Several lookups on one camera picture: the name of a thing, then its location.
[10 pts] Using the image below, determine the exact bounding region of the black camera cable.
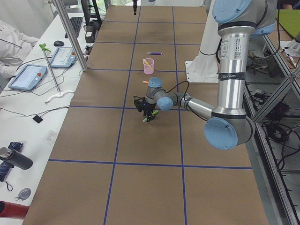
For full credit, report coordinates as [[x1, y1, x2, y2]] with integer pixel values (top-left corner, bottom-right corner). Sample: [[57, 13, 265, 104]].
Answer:
[[164, 81, 190, 99]]

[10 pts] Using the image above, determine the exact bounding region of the small black square device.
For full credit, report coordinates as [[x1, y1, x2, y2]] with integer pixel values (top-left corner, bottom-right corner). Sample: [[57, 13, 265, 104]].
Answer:
[[32, 115, 43, 124]]

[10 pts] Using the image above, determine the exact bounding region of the near teach pendant tablet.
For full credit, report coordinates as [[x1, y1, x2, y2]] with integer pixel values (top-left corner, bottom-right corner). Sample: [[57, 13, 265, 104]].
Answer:
[[8, 64, 47, 91]]

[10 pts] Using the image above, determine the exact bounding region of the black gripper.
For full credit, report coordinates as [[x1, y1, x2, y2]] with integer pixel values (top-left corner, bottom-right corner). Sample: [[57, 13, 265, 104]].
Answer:
[[133, 96, 157, 122]]

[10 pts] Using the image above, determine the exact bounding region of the far teach pendant tablet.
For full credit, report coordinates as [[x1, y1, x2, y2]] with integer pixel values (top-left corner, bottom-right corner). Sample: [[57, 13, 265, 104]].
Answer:
[[50, 47, 77, 69]]

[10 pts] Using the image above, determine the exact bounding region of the purple marker pen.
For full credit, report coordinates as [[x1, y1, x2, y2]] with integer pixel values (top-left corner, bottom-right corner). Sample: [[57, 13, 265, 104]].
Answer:
[[147, 52, 162, 55]]

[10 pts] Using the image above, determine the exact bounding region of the person in white coat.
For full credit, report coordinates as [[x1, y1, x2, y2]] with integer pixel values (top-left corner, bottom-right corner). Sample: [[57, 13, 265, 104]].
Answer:
[[0, 21, 39, 79]]

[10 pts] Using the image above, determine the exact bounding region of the red water bottle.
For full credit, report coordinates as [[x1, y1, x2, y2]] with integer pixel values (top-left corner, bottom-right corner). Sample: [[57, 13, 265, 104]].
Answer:
[[0, 201, 29, 219]]

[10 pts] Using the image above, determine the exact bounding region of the teach pendant tablet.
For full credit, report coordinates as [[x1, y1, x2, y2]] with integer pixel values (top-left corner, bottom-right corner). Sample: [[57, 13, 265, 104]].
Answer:
[[8, 64, 47, 91], [50, 47, 77, 69]]

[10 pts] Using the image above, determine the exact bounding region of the black keyboard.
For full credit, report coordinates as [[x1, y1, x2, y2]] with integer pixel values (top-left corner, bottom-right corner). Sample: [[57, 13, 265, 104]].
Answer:
[[70, 17, 83, 38]]

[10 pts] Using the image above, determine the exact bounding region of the black water bottle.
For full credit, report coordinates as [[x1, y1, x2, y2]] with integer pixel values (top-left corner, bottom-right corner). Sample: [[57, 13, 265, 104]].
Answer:
[[0, 147, 33, 170]]

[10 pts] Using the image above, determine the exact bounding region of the pink mesh pen holder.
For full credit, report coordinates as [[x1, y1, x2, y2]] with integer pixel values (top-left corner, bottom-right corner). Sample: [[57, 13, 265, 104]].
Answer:
[[143, 58, 154, 75]]

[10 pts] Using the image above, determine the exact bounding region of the round metal tape measure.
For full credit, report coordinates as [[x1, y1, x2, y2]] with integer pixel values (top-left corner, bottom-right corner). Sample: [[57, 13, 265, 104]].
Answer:
[[14, 187, 31, 201]]

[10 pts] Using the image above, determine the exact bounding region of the blue folded umbrella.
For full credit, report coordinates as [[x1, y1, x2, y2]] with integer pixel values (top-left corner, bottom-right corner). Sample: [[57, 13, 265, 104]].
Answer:
[[0, 142, 23, 192]]

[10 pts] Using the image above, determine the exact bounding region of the green marker pen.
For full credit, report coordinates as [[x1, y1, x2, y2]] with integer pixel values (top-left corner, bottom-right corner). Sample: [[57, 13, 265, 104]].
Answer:
[[142, 110, 158, 122]]

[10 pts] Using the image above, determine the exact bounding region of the grey aluminium post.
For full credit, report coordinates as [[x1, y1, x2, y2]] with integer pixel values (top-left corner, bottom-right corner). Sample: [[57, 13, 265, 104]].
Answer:
[[52, 0, 87, 72]]

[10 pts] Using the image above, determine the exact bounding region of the black computer mouse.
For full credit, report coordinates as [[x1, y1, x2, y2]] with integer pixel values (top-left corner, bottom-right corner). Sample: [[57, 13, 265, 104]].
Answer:
[[53, 40, 64, 47]]

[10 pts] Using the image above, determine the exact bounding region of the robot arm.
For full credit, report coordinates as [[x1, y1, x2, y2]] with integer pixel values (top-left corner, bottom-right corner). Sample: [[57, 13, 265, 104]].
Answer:
[[134, 0, 277, 150]]

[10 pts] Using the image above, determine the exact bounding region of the black box with label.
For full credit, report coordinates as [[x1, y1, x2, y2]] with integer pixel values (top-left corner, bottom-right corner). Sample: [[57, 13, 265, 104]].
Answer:
[[84, 22, 99, 44]]

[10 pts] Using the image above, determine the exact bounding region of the black computer monitor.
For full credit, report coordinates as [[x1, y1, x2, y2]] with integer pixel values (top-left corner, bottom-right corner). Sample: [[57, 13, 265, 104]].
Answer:
[[80, 0, 102, 27]]

